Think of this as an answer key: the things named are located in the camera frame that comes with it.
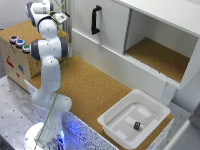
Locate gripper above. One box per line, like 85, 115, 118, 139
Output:
50, 11, 71, 25

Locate purple block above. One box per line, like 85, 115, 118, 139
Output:
133, 121, 142, 131

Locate green button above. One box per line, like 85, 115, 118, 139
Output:
21, 43, 32, 55

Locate blue button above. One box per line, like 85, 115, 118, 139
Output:
15, 38, 26, 49

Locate white sliding door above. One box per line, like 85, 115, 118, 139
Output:
72, 0, 131, 56

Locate red button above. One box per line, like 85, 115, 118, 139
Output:
9, 34, 19, 45

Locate wooden drawer box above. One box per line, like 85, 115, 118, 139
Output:
0, 19, 71, 93

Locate white cabinet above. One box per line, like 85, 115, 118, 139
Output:
70, 0, 200, 108

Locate white plastic box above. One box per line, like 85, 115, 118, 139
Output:
96, 88, 172, 150

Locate green cable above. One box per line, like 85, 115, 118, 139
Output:
33, 0, 68, 150

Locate black door handle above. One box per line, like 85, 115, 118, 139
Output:
90, 4, 103, 36

